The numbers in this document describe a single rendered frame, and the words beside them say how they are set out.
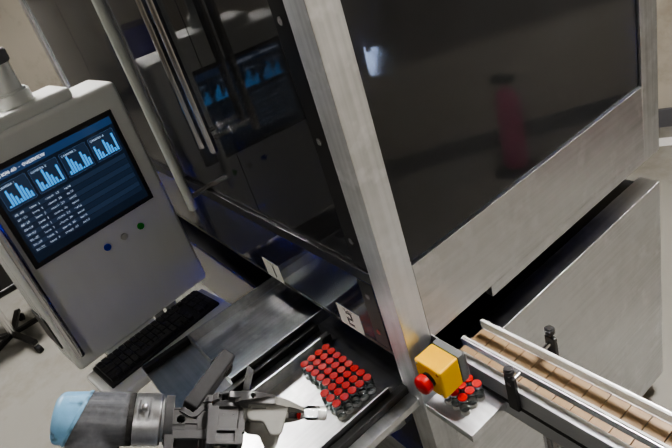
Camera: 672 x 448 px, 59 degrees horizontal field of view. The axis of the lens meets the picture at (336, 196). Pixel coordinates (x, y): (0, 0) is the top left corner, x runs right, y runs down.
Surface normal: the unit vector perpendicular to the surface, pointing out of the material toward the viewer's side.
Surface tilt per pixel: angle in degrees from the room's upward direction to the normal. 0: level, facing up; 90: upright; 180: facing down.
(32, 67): 90
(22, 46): 90
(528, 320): 90
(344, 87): 90
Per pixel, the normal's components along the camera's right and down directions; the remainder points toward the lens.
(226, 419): 0.23, -0.70
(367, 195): 0.60, 0.23
